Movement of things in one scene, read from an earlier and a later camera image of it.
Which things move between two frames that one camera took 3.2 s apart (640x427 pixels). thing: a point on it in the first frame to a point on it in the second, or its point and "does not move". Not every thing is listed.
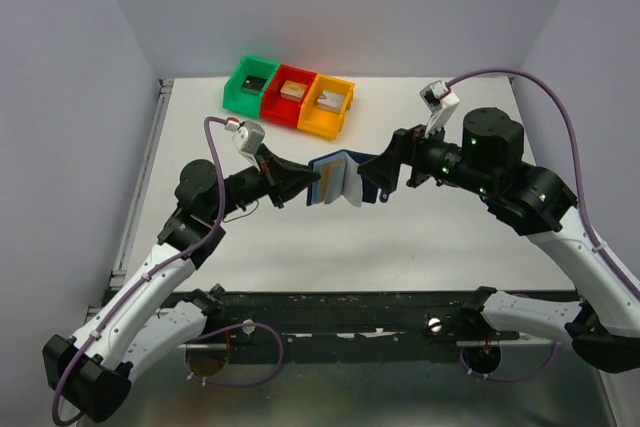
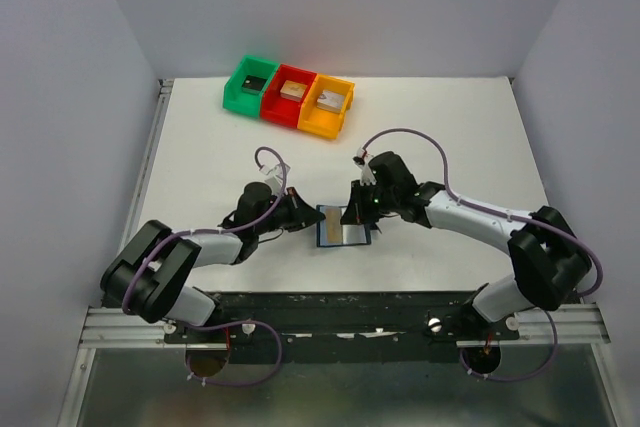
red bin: x=278 y=108 does not move
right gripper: x=383 y=169 to x=355 y=211
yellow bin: x=320 y=121 does not move
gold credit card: x=325 y=176 to x=333 y=226
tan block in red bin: x=293 y=90 does not move
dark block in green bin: x=253 y=84 does not move
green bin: x=243 y=89 does not move
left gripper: x=280 y=177 to x=302 y=214
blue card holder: x=340 y=181 to x=332 y=233
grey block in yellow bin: x=330 y=100 does not move
